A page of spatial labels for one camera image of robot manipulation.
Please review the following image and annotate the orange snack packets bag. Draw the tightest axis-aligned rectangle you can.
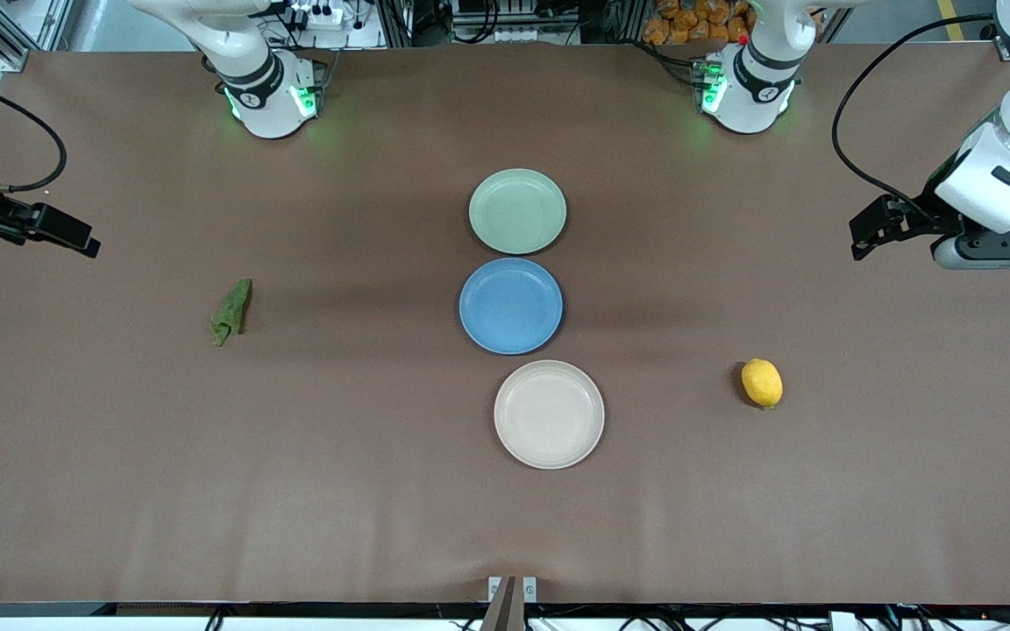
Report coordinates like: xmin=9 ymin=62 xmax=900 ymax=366
xmin=643 ymin=0 xmax=756 ymax=46

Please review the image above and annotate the green lettuce leaf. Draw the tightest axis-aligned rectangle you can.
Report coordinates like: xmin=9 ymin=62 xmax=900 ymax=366
xmin=210 ymin=278 xmax=254 ymax=348

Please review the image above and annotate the aluminium frame profile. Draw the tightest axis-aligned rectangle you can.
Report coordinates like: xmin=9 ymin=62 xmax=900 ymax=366
xmin=0 ymin=0 xmax=76 ymax=73

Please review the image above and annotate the metal equipment rack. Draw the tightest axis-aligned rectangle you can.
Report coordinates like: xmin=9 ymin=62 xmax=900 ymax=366
xmin=378 ymin=0 xmax=646 ymax=46

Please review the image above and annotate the beige plate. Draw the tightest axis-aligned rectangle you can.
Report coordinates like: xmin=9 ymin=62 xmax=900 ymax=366
xmin=494 ymin=359 xmax=606 ymax=471

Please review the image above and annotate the white power strip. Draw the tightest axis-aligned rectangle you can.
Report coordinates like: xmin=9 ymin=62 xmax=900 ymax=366
xmin=288 ymin=3 xmax=345 ymax=29

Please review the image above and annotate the blue plate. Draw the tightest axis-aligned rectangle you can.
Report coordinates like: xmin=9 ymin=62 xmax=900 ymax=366
xmin=459 ymin=258 xmax=565 ymax=356

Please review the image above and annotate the metal bracket with brown post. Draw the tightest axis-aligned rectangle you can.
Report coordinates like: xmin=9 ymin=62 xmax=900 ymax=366
xmin=480 ymin=576 xmax=538 ymax=631

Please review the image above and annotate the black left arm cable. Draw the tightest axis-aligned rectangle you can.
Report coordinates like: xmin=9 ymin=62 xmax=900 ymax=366
xmin=831 ymin=13 xmax=997 ymax=220

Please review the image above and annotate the light green plate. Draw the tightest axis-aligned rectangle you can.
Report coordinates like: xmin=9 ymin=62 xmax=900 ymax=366
xmin=468 ymin=168 xmax=568 ymax=256

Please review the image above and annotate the yellow lemon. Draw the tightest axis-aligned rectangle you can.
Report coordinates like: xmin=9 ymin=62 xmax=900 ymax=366
xmin=741 ymin=358 xmax=784 ymax=409

